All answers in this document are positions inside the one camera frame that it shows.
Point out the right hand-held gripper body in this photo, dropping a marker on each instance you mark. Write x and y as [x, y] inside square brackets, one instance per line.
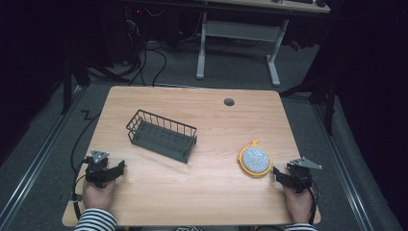
[300, 176]

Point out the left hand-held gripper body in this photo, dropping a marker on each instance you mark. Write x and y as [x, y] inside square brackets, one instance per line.
[96, 168]

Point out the person's left hand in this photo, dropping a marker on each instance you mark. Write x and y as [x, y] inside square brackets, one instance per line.
[97, 196]

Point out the person's right hand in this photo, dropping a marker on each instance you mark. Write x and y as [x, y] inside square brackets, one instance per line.
[299, 205]

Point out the round yellow-rimmed grey scrubber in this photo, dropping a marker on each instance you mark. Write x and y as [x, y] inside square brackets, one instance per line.
[256, 159]

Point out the black metal stand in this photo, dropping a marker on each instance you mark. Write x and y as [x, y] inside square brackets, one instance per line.
[67, 86]
[328, 106]

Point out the white-legged desk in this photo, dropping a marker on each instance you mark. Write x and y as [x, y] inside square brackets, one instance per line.
[240, 30]

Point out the metal floor rail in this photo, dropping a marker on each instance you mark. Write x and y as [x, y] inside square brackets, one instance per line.
[344, 173]
[35, 166]

